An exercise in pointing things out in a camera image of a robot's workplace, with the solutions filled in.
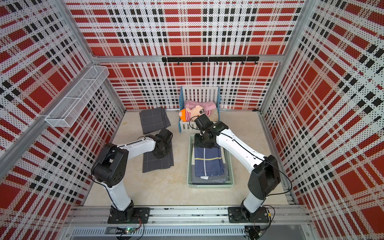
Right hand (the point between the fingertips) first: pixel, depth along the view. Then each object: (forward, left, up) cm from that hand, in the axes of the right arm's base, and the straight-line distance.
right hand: (200, 143), depth 81 cm
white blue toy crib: (+48, -4, -4) cm, 48 cm away
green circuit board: (-38, +34, -15) cm, 53 cm away
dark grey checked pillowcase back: (+32, +37, -17) cm, 52 cm away
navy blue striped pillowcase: (-5, -4, -13) cm, 14 cm away
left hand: (+4, +21, -16) cm, 27 cm away
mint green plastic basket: (+7, +6, -11) cm, 15 cm away
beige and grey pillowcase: (-15, -12, -14) cm, 24 cm away
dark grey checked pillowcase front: (-4, +31, -15) cm, 35 cm away
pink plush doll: (+30, +5, -2) cm, 30 cm away
